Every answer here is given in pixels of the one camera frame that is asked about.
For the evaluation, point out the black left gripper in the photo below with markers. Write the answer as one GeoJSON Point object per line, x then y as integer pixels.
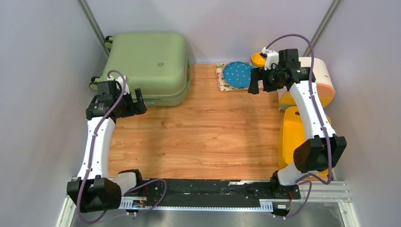
{"type": "Point", "coordinates": [135, 108]}

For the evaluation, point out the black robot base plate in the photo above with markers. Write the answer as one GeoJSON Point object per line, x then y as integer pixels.
{"type": "Point", "coordinates": [212, 194]}

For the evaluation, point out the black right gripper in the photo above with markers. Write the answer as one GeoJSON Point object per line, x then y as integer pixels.
{"type": "Point", "coordinates": [258, 74]}

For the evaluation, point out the yellow plastic basin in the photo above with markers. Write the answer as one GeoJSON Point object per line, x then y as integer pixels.
{"type": "Point", "coordinates": [291, 135]}

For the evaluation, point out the white and orange drawer cabinet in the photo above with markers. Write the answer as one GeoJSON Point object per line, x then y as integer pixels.
{"type": "Point", "coordinates": [325, 89]}

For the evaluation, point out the aluminium frame rail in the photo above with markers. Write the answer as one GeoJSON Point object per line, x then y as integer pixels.
{"type": "Point", "coordinates": [320, 205]}

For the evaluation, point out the green hard-shell suitcase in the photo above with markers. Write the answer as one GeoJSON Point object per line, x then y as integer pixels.
{"type": "Point", "coordinates": [158, 63]}

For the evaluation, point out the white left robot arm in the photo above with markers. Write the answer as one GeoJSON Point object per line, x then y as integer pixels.
{"type": "Point", "coordinates": [94, 190]}

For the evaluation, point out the floral placemat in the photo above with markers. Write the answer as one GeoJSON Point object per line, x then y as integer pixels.
{"type": "Point", "coordinates": [222, 85]}

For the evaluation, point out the small yellow bowl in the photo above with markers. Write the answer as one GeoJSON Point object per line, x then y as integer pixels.
{"type": "Point", "coordinates": [258, 59]}

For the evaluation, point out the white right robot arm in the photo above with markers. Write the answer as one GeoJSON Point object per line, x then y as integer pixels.
{"type": "Point", "coordinates": [322, 147]}

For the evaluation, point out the blue polka dot plate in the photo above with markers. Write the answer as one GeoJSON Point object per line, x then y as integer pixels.
{"type": "Point", "coordinates": [237, 74]}

